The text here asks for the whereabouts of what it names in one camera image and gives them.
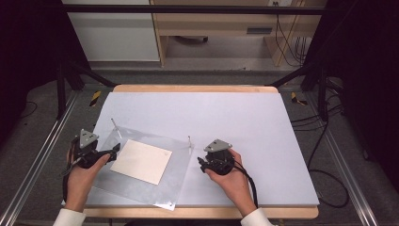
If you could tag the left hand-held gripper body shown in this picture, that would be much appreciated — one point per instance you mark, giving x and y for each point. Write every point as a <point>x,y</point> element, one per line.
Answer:
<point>88,147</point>

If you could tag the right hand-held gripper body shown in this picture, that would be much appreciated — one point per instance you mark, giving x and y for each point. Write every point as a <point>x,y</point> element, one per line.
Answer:
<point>219,160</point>

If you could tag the painted picture card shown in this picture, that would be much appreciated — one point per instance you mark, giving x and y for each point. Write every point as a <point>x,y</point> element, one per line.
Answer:
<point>141,161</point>

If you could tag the clear acrylic photo frame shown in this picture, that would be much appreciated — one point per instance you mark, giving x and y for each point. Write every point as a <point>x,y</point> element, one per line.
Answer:
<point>175,169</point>

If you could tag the person's right hand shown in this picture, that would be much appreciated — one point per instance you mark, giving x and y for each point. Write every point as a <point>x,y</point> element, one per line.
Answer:
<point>236,185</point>

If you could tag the person's left hand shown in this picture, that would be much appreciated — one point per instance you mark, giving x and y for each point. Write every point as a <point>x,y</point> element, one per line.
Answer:
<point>80,182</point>

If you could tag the white table cover sheet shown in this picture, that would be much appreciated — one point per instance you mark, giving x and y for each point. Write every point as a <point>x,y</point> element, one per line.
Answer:
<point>238,125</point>

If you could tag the black metal stand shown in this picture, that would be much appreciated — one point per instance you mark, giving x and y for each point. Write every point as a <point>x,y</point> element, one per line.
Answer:
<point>323,97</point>
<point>61,94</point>

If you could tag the white cabinet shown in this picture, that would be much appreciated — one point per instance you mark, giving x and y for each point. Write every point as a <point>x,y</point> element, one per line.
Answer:
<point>116,37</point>

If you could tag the black curtain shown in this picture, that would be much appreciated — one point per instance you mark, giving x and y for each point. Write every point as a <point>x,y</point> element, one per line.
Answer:
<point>28,47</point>
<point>367,78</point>

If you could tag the light wooden desk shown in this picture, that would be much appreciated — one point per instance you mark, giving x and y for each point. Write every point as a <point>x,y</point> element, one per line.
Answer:
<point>213,23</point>

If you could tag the aluminium floor rail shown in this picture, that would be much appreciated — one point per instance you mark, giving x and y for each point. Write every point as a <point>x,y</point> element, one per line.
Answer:
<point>345,169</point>
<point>37,163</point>

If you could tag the black horizontal frame bar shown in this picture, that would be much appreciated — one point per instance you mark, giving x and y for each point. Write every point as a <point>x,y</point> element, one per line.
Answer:
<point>188,9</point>

